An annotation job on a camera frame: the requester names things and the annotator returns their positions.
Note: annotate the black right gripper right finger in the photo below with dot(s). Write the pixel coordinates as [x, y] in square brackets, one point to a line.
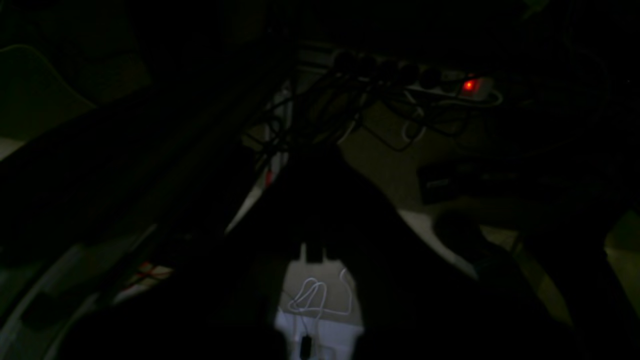
[414, 304]

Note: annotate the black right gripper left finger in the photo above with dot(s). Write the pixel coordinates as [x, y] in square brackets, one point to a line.
[220, 303]

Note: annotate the white power strip red switch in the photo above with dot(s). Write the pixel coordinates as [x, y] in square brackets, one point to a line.
[441, 82]

